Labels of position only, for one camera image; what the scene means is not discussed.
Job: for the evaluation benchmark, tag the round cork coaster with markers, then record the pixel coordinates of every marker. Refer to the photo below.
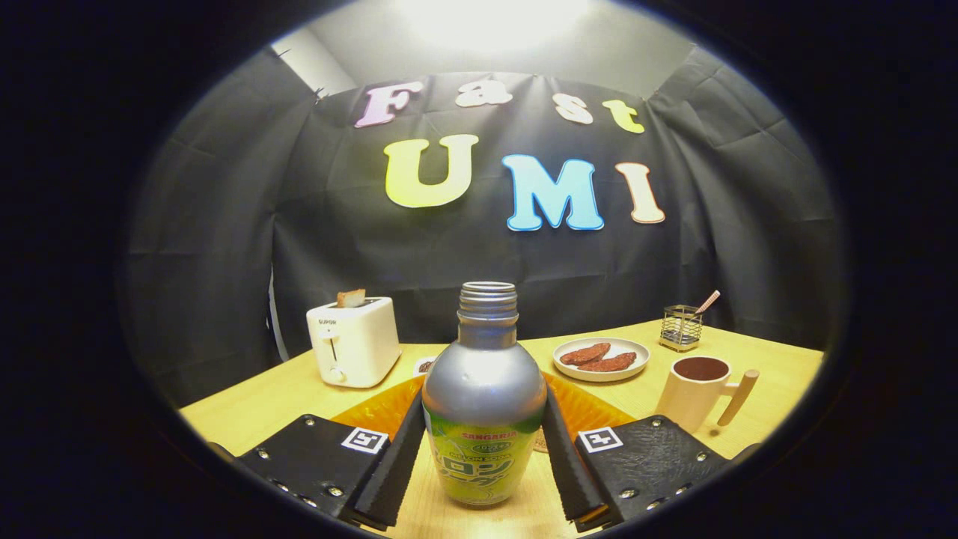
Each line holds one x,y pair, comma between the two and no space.
540,443

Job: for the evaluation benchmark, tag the toast slice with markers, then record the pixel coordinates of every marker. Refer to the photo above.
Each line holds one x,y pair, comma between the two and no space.
351,299

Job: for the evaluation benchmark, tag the striped straw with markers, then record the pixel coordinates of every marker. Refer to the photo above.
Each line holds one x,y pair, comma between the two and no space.
708,302

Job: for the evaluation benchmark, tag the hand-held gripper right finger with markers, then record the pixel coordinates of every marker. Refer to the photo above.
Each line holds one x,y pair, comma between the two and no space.
569,471

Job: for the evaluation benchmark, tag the brown food piece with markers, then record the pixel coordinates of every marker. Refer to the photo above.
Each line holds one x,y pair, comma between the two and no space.
610,363
585,353

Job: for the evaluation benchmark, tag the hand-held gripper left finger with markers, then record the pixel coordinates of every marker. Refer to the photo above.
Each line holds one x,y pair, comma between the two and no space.
393,471

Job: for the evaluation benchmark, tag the silver bottle green label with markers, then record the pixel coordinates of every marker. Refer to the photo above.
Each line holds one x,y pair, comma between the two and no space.
483,404

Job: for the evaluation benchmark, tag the white round plate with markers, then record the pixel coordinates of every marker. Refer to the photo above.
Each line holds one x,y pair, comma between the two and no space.
640,358

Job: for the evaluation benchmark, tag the white divided bean dish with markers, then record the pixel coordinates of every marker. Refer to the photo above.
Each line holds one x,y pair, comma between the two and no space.
425,367

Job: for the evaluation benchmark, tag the wooden table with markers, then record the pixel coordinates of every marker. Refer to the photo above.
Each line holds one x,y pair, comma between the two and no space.
262,408

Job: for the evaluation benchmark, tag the white toaster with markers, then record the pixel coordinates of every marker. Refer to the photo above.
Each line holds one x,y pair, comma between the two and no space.
363,348

